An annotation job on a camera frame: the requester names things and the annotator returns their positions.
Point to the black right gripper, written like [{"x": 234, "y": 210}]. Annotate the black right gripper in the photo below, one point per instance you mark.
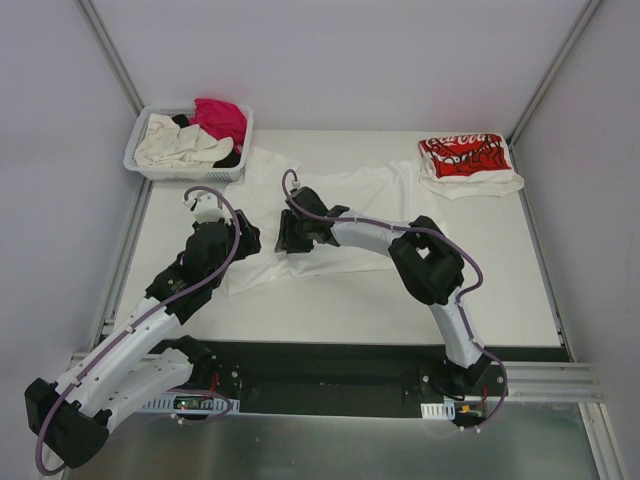
[{"x": 288, "y": 232}]

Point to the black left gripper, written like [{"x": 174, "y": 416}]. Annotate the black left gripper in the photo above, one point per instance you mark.
[{"x": 247, "y": 235}]

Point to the plain white t-shirt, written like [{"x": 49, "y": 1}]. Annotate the plain white t-shirt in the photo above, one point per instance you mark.
[{"x": 390, "y": 192}]

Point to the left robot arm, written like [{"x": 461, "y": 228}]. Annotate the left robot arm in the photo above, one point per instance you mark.
[{"x": 74, "y": 415}]

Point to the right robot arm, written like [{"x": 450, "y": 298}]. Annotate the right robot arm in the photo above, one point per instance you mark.
[{"x": 429, "y": 265}]

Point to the black garment in basket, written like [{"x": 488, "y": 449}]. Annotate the black garment in basket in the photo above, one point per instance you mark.
[{"x": 231, "y": 159}]

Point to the white plastic laundry basket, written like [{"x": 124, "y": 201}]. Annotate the white plastic laundry basket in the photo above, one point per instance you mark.
[{"x": 183, "y": 172}]

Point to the cream shirt in basket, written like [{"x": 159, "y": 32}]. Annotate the cream shirt in basket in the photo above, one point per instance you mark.
[{"x": 166, "y": 143}]

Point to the pink garment in basket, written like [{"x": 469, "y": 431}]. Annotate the pink garment in basket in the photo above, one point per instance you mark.
[{"x": 221, "y": 119}]

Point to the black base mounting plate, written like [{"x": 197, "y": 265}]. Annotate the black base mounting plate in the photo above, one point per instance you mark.
[{"x": 343, "y": 380}]

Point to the folded Coca-Cola print t-shirt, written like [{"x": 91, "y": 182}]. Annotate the folded Coca-Cola print t-shirt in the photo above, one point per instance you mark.
[{"x": 468, "y": 165}]

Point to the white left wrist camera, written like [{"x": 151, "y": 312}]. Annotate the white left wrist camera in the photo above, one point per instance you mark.
[{"x": 204, "y": 206}]

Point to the left white cable duct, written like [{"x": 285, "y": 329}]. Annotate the left white cable duct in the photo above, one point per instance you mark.
[{"x": 173, "y": 402}]

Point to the white cable duct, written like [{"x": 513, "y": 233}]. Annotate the white cable duct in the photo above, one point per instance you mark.
[
  {"x": 173, "y": 402},
  {"x": 438, "y": 411}
]

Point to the aluminium extrusion rail left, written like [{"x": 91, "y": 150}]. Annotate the aluminium extrusion rail left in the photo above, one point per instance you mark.
[{"x": 83, "y": 358}]

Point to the aluminium extrusion rail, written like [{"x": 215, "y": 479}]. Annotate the aluminium extrusion rail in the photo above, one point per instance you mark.
[
  {"x": 553, "y": 382},
  {"x": 83, "y": 358}
]

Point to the right white cable duct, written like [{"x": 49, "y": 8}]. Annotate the right white cable duct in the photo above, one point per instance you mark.
[{"x": 438, "y": 411}]

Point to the aluminium frame post left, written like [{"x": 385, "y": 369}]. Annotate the aluminium frame post left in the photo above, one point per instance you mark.
[{"x": 111, "y": 54}]

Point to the aluminium frame post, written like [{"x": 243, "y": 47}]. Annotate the aluminium frame post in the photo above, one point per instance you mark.
[
  {"x": 111, "y": 54},
  {"x": 578, "y": 29}
]

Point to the aluminium extrusion rail right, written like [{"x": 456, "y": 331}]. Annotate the aluminium extrusion rail right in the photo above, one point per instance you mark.
[{"x": 553, "y": 382}]

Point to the aluminium frame post right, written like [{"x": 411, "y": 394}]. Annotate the aluminium frame post right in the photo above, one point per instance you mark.
[{"x": 578, "y": 29}]

